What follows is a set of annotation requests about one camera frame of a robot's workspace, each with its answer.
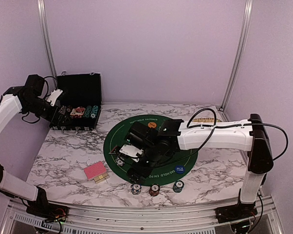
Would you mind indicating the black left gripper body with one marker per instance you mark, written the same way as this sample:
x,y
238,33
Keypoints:
x,y
54,121

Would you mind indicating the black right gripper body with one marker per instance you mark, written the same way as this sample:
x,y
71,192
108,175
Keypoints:
x,y
145,171

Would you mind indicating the blue tan 10 chip stack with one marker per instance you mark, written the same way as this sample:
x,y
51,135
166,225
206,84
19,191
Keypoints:
x,y
136,189

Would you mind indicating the blue tan chips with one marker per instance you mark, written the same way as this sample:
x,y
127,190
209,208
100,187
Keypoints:
x,y
120,162

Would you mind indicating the brown 100 chip stack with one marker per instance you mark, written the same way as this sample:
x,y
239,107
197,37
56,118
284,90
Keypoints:
x,y
154,190

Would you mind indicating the blue small blind button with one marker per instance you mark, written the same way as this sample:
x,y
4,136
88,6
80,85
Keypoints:
x,y
179,169

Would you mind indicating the teal 50 chip stack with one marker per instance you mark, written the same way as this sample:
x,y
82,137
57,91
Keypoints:
x,y
178,186

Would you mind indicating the orange big blind button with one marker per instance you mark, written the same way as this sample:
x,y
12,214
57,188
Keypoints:
x,y
152,125

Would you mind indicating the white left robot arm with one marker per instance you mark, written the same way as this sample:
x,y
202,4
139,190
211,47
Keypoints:
x,y
20,108

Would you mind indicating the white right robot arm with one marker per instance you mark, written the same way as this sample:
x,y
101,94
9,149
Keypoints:
x,y
247,135

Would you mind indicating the boxed playing card deck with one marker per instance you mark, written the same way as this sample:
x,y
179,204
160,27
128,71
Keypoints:
x,y
73,115

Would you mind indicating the black poker chip case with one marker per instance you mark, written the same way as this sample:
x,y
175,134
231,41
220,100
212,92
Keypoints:
x,y
80,90

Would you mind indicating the dark green chip row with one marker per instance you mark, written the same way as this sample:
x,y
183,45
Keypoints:
x,y
87,112

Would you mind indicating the black triangular all-in marker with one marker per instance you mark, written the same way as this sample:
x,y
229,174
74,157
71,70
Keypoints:
x,y
115,150

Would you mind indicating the teal 50 chip row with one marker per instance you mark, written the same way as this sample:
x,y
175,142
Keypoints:
x,y
94,111

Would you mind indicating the red backed card deck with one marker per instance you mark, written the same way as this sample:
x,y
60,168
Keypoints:
x,y
96,172

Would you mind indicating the green round poker mat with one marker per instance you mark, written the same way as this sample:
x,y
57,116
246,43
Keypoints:
x,y
117,136

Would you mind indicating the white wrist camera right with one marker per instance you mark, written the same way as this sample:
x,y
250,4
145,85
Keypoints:
x,y
132,152

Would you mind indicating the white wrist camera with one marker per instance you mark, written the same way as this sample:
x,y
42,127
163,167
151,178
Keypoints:
x,y
132,152
52,98

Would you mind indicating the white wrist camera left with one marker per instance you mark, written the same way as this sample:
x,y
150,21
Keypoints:
x,y
52,98

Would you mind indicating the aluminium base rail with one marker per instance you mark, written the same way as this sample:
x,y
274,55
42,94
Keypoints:
x,y
188,219

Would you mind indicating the left aluminium frame post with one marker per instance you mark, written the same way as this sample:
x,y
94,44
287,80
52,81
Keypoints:
x,y
46,37

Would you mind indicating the aluminium frame post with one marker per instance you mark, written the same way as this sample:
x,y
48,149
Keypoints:
x,y
46,37
239,53

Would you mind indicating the right aluminium frame post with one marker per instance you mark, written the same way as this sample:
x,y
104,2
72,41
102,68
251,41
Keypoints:
x,y
239,53

